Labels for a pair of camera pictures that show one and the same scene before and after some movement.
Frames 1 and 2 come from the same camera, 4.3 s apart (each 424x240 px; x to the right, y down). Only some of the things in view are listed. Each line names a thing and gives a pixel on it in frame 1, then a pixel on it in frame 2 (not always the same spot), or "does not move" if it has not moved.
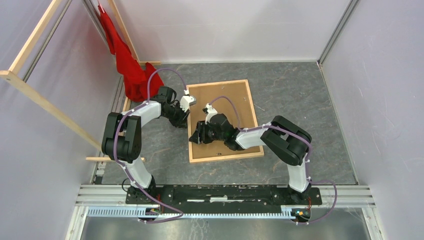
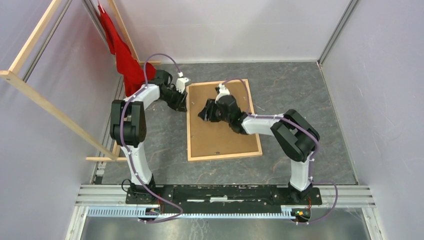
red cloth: x=136 y=73 does not move
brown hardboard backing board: x=237 y=93 does not move
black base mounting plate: x=222 y=197 does not move
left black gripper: x=182 y=122 to x=180 y=104
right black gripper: x=199 y=136 to x=208 y=111
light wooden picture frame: x=246 y=155 does not move
